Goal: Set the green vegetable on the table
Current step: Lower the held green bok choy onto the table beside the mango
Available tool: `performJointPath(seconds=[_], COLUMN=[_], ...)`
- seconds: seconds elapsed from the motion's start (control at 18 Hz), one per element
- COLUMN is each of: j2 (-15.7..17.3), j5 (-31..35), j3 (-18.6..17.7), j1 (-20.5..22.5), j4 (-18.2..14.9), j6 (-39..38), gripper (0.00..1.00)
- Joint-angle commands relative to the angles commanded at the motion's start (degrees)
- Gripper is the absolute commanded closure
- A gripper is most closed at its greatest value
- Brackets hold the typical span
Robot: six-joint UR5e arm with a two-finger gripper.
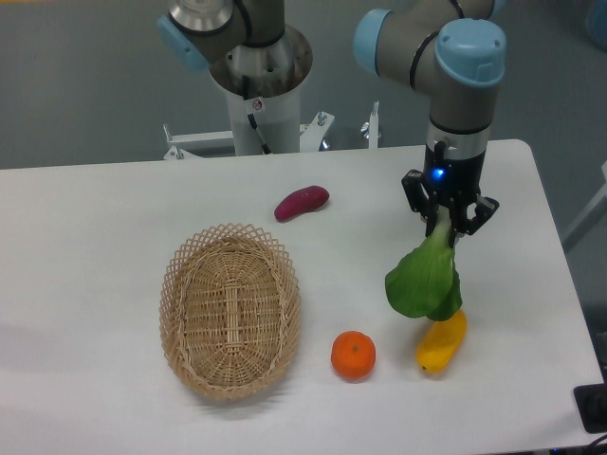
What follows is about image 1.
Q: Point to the yellow pepper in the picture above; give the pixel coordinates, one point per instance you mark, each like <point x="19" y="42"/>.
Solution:
<point x="440" y="344"/>

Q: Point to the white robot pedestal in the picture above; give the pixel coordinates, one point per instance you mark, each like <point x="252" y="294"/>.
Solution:
<point x="277" y="119"/>

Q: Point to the orange mandarin fruit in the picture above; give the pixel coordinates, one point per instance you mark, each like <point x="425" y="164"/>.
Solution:
<point x="353" y="355"/>

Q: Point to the white metal base frame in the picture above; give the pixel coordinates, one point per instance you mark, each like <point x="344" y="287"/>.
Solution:
<point x="313" y="138"/>

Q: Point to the green leafy vegetable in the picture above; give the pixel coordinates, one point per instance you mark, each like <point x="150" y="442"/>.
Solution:
<point x="425" y="282"/>

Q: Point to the woven wicker basket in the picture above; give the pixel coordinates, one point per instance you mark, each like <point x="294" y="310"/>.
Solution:
<point x="229" y="313"/>

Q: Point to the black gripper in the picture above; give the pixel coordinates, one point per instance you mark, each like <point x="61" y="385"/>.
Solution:
<point x="452" y="183"/>

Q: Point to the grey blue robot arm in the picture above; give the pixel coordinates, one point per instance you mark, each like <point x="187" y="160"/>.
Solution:
<point x="449" y="51"/>

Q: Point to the purple sweet potato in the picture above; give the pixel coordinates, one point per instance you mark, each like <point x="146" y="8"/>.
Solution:
<point x="301" y="201"/>

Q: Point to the black device at table edge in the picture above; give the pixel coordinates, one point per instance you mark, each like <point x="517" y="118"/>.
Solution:
<point x="591" y="403"/>

